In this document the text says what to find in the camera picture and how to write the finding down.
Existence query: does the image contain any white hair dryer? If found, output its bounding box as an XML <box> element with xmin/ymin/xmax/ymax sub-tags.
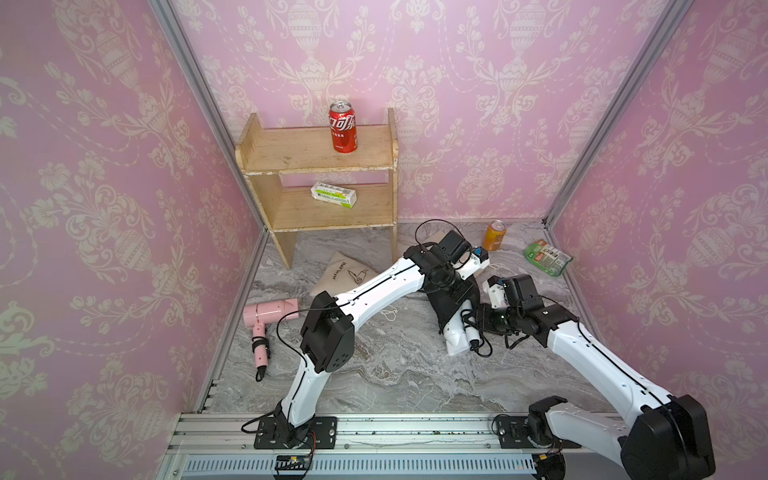
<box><xmin>442</xmin><ymin>300</ymin><xmax>493</xmax><ymax>358</ymax></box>

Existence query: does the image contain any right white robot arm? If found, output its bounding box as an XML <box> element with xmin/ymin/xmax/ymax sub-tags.
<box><xmin>475</xmin><ymin>275</ymin><xmax>716</xmax><ymax>479</ymax></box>

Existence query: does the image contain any beige linen drawstring bag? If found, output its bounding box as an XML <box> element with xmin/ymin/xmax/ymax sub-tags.
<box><xmin>309</xmin><ymin>251</ymin><xmax>378</xmax><ymax>303</ymax></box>

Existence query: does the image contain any green snack packet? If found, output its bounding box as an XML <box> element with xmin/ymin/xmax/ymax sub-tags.
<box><xmin>524</xmin><ymin>239</ymin><xmax>573</xmax><ymax>277</ymax></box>

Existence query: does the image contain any aluminium front rail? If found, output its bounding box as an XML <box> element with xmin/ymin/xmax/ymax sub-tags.
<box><xmin>155</xmin><ymin>412</ymin><xmax>628</xmax><ymax>479</ymax></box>

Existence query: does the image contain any pink hair dryer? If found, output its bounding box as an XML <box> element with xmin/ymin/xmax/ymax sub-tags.
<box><xmin>242</xmin><ymin>298</ymin><xmax>299</xmax><ymax>382</ymax></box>

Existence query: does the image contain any white green small box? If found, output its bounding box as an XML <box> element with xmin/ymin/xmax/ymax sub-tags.
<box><xmin>310</xmin><ymin>182</ymin><xmax>357</xmax><ymax>209</ymax></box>

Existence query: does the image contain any black drawstring pouch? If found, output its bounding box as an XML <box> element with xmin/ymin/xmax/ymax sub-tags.
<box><xmin>427</xmin><ymin>277</ymin><xmax>480</xmax><ymax>334</ymax></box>

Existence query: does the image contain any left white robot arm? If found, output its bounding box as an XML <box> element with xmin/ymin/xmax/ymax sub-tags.
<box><xmin>272</xmin><ymin>230</ymin><xmax>489</xmax><ymax>448</ymax></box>

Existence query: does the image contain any orange drink can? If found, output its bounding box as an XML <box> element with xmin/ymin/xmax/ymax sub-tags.
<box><xmin>483</xmin><ymin>220</ymin><xmax>507</xmax><ymax>252</ymax></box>

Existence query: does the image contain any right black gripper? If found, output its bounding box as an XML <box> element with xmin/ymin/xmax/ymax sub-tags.
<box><xmin>464</xmin><ymin>303</ymin><xmax>524</xmax><ymax>334</ymax></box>

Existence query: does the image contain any wooden two-tier shelf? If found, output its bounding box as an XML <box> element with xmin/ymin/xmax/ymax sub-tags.
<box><xmin>234</xmin><ymin>107</ymin><xmax>400</xmax><ymax>270</ymax></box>

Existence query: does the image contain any red cola can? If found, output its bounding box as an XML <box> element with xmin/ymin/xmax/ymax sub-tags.
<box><xmin>329</xmin><ymin>100</ymin><xmax>358</xmax><ymax>154</ymax></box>

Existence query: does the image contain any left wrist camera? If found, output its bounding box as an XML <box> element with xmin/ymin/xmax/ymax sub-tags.
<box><xmin>457</xmin><ymin>247</ymin><xmax>490</xmax><ymax>280</ymax></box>

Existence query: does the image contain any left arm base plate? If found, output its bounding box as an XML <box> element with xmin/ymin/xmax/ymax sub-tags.
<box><xmin>253</xmin><ymin>416</ymin><xmax>338</xmax><ymax>450</ymax></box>

